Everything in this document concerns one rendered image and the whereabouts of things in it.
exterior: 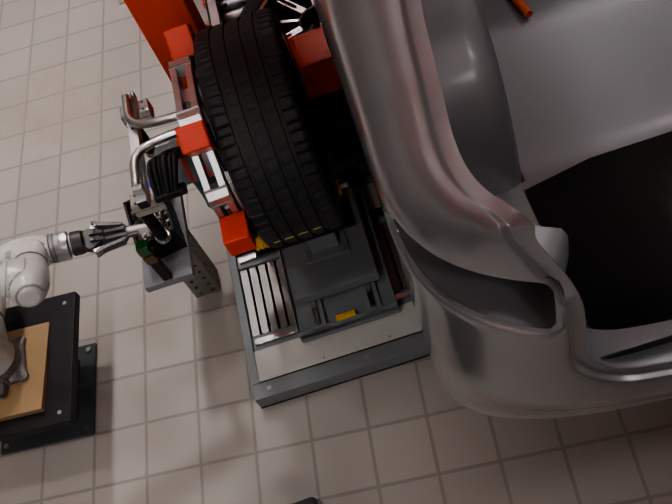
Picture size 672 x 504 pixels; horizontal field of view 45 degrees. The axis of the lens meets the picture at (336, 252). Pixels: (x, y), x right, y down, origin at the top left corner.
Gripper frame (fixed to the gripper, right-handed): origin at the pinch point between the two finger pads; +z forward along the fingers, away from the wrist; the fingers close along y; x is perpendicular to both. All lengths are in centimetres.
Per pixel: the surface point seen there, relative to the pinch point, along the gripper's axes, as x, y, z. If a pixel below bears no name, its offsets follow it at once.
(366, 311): 35, -28, 68
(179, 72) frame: -49, 11, 21
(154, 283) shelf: 24.9, -3.7, 0.9
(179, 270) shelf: 22.4, -2.6, 9.8
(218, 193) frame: -35.7, -22.5, 22.9
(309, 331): 41, -27, 48
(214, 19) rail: 17, 115, 49
